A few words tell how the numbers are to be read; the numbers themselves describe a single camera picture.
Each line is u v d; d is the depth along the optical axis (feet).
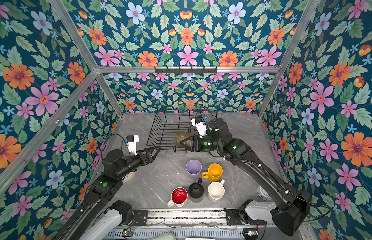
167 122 3.76
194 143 1.89
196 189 2.69
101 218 1.90
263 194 2.56
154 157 2.06
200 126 1.98
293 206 1.24
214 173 2.84
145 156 2.03
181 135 2.09
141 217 2.42
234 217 2.40
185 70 3.04
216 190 2.63
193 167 2.72
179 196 2.60
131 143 2.08
